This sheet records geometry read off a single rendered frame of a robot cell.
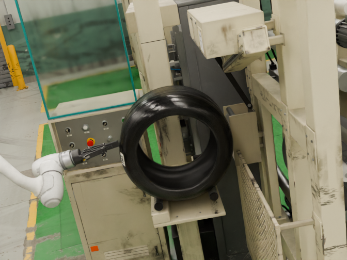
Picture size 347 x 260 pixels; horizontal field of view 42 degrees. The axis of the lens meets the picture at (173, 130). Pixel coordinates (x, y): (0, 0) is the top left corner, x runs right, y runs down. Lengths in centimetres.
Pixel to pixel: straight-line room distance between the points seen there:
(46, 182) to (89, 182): 76
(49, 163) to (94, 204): 78
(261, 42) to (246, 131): 87
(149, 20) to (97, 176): 106
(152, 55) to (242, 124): 61
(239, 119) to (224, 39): 77
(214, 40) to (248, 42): 15
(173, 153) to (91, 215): 77
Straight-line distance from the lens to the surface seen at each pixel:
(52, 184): 222
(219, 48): 182
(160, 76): 245
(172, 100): 212
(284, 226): 189
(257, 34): 175
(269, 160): 263
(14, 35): 1139
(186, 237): 284
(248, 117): 250
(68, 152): 230
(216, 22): 181
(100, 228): 309
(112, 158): 292
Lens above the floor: 200
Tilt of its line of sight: 19 degrees down
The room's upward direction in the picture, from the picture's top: 10 degrees counter-clockwise
